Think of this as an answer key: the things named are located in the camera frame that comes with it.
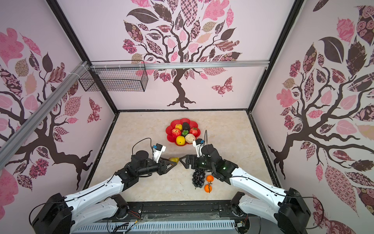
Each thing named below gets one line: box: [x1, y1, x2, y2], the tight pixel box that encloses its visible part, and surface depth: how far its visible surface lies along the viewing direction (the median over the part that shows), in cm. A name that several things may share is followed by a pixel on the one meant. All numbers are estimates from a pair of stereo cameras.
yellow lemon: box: [175, 135, 186, 146], surface depth 97 cm
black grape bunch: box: [191, 168, 206, 190], surface depth 83 cm
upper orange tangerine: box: [205, 174, 215, 183], surface depth 84 cm
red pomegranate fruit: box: [171, 127, 182, 137], surface depth 102 cm
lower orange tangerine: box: [204, 183, 213, 194], surface depth 81 cm
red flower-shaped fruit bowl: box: [165, 117, 201, 147], surface depth 102 cm
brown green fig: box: [168, 156, 180, 164], surface depth 76 cm
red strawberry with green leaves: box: [189, 127, 198, 137], surface depth 102 cm
